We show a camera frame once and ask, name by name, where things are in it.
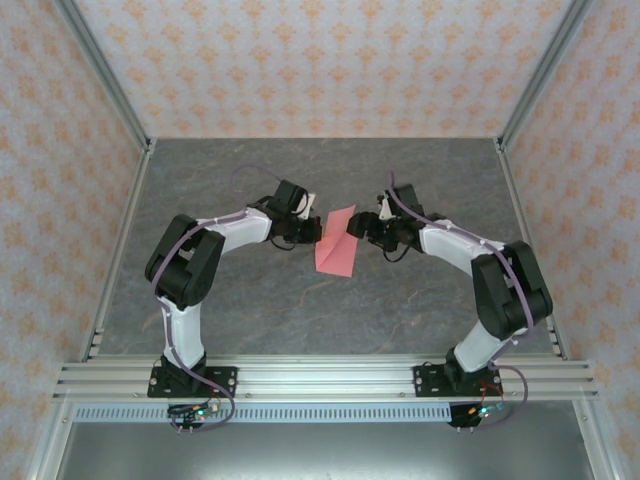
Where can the pink square paper sheet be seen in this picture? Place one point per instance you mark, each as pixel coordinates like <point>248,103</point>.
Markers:
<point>337,250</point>

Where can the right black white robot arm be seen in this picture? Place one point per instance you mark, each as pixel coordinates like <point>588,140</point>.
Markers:
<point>510,290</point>

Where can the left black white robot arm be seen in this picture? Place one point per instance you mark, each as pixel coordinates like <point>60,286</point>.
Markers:
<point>185,335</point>

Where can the grey metal sheet shelf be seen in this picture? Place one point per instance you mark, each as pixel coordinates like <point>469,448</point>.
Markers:
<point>320,450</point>

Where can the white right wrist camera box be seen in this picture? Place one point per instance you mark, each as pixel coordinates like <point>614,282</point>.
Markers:
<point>385,210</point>

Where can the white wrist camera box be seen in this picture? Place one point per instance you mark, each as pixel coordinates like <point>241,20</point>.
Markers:
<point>308,205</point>
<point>385,210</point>

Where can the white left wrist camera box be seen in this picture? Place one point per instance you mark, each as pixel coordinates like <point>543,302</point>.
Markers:
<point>308,205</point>

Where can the aluminium table edge rail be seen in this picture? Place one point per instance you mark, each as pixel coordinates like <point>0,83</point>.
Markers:
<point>125,230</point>
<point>525,230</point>

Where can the aluminium mounting rail beam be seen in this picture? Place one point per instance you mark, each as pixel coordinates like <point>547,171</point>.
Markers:
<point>325,380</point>

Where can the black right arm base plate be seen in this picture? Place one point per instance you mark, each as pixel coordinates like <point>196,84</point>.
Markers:
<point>425,385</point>

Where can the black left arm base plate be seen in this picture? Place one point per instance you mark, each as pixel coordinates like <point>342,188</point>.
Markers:
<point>225,380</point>

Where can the aluminium frame post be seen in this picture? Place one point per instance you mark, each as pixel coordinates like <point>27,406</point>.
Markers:
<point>545,65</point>
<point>100,65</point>

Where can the aluminium frame bar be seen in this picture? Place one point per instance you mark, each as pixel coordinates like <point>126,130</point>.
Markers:
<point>595,450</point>
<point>50,450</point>

